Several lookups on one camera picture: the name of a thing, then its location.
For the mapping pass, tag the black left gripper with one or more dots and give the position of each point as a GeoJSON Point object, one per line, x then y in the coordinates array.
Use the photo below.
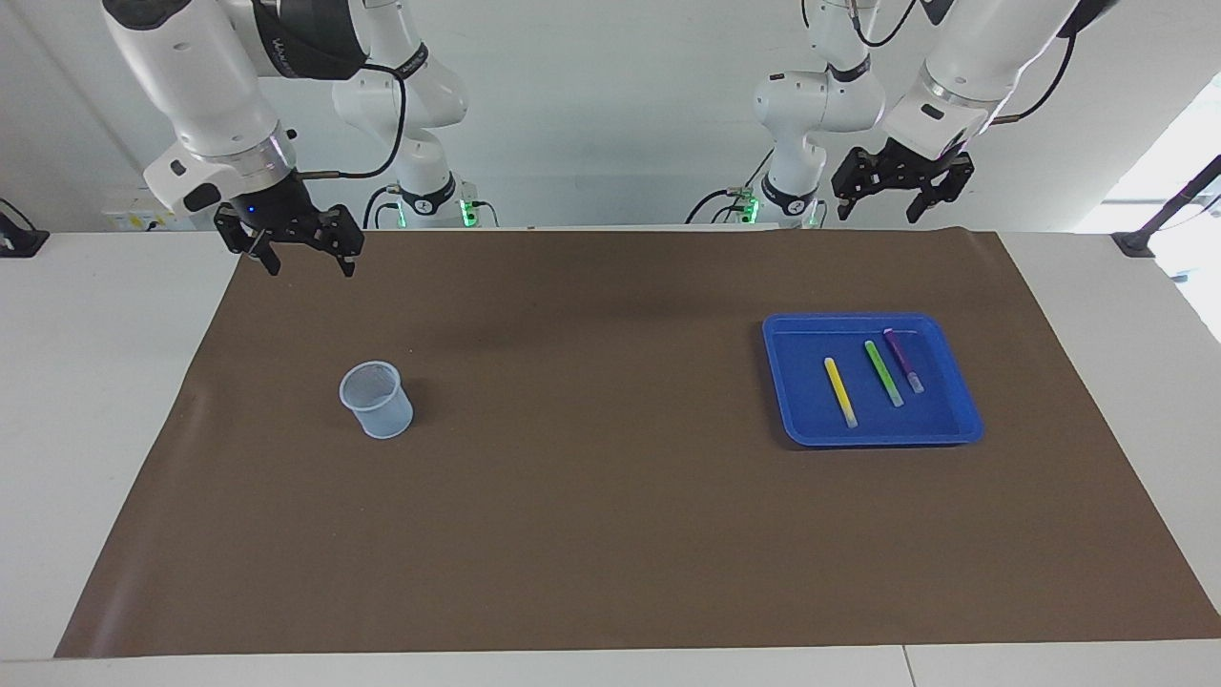
{"type": "Point", "coordinates": [911, 167]}

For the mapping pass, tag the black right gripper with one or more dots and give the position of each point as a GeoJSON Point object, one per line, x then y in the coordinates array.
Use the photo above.
{"type": "Point", "coordinates": [277, 210]}

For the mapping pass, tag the purple marker pen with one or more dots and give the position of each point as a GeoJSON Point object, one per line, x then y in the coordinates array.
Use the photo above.
{"type": "Point", "coordinates": [902, 359]}

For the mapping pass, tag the green marker pen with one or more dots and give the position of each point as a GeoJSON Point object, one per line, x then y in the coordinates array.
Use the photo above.
{"type": "Point", "coordinates": [883, 373]}

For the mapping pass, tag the yellow marker pen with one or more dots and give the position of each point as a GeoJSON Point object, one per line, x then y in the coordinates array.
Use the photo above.
{"type": "Point", "coordinates": [839, 391]}

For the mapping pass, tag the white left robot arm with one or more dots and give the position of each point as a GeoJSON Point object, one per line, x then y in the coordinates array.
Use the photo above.
{"type": "Point", "coordinates": [954, 67]}

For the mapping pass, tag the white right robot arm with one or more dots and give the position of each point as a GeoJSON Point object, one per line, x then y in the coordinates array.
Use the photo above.
{"type": "Point", "coordinates": [210, 86]}

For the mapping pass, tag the white power strip box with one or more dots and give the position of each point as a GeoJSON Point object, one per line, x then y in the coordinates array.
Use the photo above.
{"type": "Point", "coordinates": [143, 210]}

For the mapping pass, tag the translucent plastic cup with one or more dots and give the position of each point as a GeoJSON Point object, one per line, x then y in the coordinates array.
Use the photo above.
{"type": "Point", "coordinates": [382, 415]}

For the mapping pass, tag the blue plastic tray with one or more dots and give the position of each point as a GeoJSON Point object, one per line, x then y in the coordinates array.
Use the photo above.
{"type": "Point", "coordinates": [944, 415]}

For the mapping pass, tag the black clamp with bar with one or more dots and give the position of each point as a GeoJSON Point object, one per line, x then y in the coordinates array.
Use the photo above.
{"type": "Point", "coordinates": [1135, 243]}

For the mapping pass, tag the small black table clamp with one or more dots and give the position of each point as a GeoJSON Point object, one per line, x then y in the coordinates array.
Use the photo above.
{"type": "Point", "coordinates": [19, 239]}

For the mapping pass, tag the brown table mat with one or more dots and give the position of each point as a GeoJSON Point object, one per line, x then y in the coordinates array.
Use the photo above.
{"type": "Point", "coordinates": [610, 496]}

